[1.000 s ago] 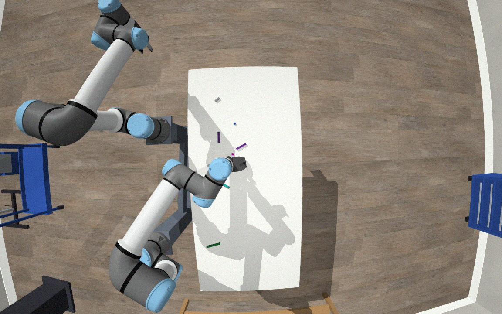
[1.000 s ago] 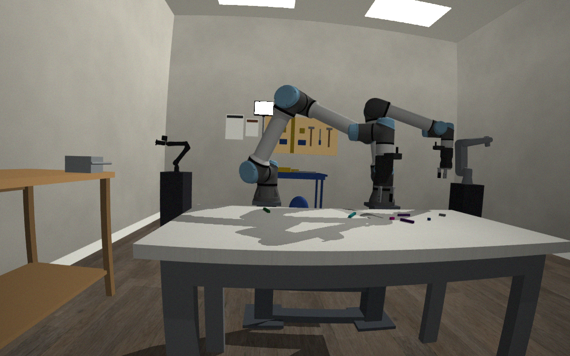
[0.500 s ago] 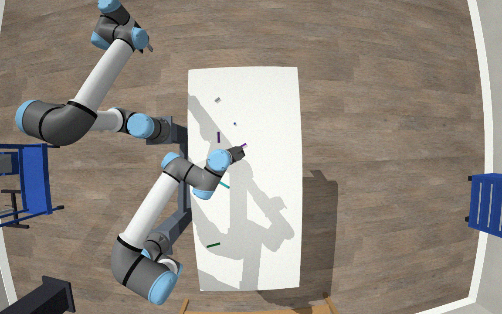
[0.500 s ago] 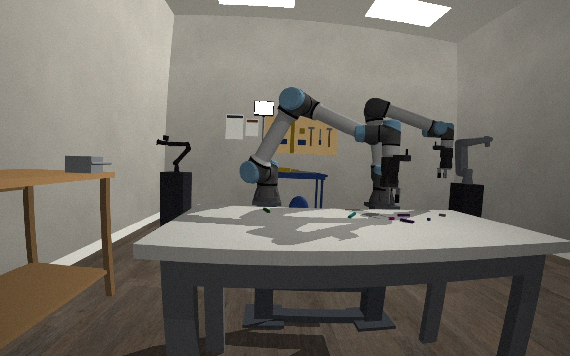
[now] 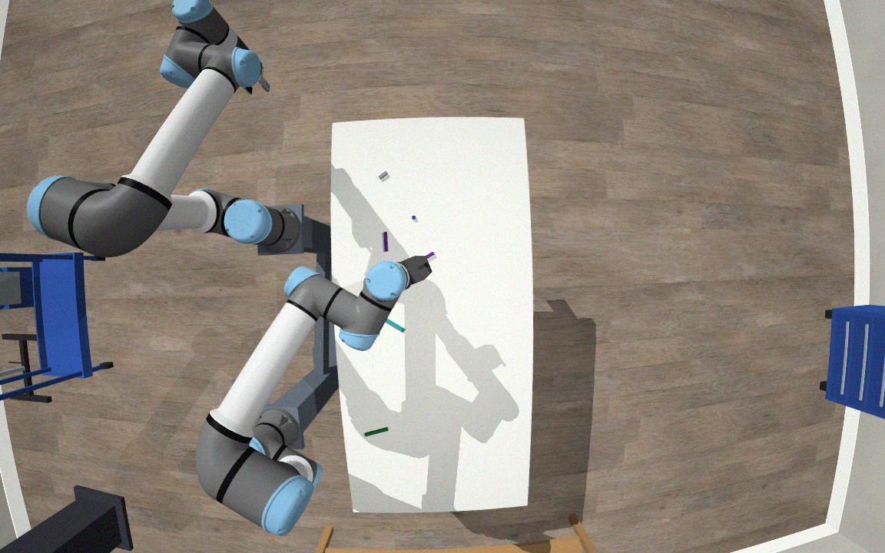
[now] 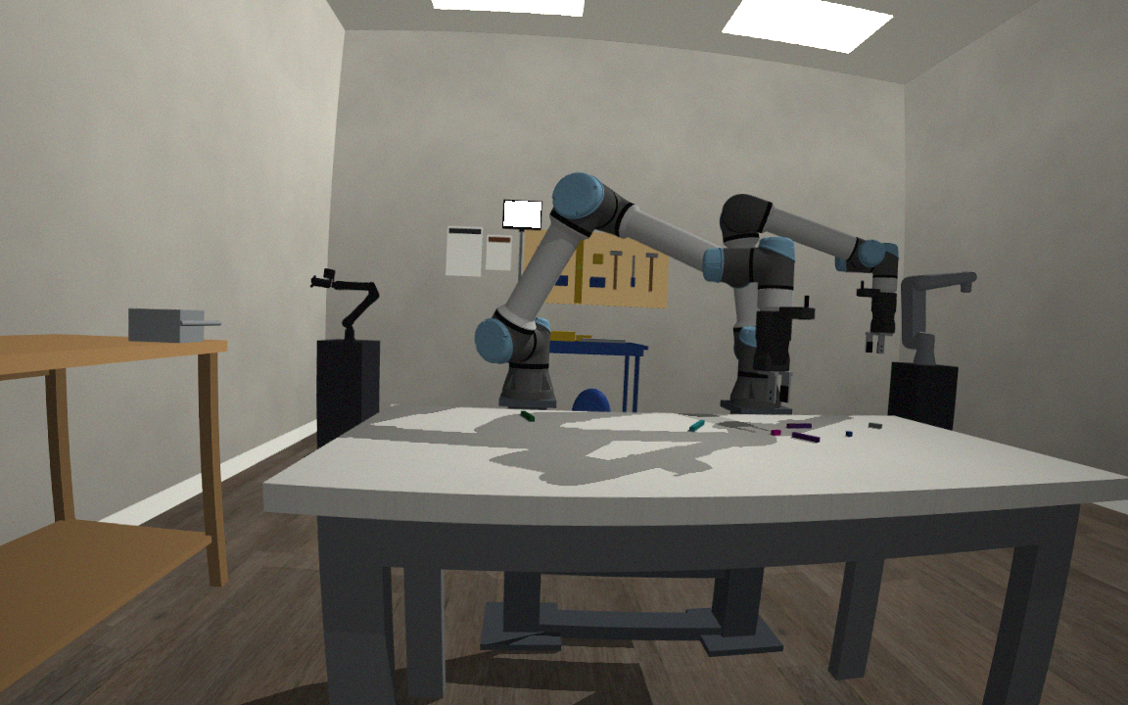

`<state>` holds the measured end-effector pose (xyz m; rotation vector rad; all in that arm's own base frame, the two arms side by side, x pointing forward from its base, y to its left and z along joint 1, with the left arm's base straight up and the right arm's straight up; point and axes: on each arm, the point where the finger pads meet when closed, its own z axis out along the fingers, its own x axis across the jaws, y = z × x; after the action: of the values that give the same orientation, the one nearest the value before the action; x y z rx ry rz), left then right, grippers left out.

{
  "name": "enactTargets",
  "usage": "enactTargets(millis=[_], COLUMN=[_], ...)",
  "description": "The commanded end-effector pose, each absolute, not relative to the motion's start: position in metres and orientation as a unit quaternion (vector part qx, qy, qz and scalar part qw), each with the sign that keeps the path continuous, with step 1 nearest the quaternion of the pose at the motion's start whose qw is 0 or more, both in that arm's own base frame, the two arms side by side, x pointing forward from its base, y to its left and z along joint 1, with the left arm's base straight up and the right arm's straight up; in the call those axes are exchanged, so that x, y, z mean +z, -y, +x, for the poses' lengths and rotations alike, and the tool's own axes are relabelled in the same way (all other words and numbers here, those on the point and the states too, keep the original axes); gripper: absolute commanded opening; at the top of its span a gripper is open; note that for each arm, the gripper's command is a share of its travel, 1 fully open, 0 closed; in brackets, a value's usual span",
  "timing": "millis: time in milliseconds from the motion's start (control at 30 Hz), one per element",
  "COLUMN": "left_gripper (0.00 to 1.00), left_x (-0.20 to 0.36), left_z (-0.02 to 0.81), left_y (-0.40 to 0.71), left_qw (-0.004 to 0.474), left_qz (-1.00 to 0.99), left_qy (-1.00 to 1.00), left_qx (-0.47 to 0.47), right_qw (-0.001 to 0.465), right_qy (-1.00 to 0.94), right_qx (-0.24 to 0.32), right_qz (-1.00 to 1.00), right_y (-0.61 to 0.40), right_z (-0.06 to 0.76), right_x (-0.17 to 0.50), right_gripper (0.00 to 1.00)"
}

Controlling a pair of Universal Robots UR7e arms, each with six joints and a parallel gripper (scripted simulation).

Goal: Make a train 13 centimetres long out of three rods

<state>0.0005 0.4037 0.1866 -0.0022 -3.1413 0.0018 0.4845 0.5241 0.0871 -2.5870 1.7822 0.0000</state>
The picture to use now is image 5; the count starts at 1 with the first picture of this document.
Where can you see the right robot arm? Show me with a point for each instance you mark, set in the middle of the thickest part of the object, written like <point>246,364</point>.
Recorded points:
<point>269,491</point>

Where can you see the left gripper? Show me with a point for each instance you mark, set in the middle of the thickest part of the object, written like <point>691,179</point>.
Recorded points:
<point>234,41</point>

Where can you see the turquoise rod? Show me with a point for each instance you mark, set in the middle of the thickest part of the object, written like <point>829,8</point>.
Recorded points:
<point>395,325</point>

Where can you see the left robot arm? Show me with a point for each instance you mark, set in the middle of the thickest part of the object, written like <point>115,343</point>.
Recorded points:
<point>110,220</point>

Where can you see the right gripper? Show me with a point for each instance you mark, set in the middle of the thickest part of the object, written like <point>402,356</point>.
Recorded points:
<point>416,270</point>

